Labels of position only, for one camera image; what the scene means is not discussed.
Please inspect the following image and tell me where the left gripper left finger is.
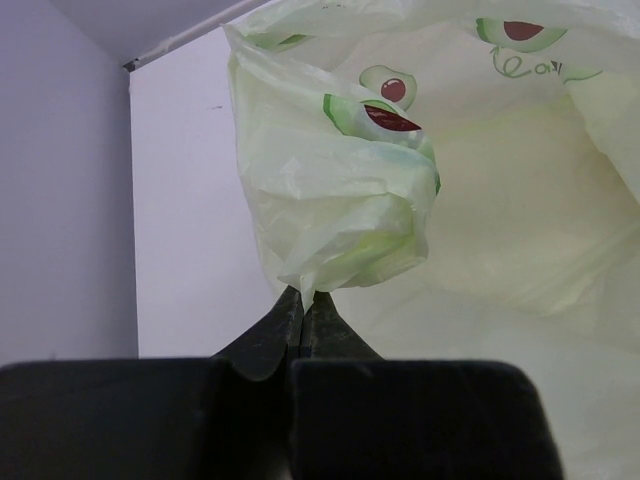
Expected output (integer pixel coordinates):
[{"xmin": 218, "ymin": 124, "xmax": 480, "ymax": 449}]
[{"xmin": 1, "ymin": 288, "xmax": 302, "ymax": 479}]

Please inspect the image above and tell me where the aluminium table frame rail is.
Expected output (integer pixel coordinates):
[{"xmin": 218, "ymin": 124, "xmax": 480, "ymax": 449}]
[{"xmin": 122, "ymin": 0, "xmax": 266, "ymax": 73}]

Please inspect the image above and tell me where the light green plastic bag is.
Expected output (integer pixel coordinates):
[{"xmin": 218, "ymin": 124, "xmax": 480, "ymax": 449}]
[{"xmin": 224, "ymin": 1, "xmax": 639, "ymax": 479}]

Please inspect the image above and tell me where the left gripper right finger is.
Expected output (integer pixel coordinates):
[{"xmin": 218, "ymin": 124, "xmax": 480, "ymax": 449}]
[{"xmin": 289, "ymin": 293, "xmax": 564, "ymax": 479}]

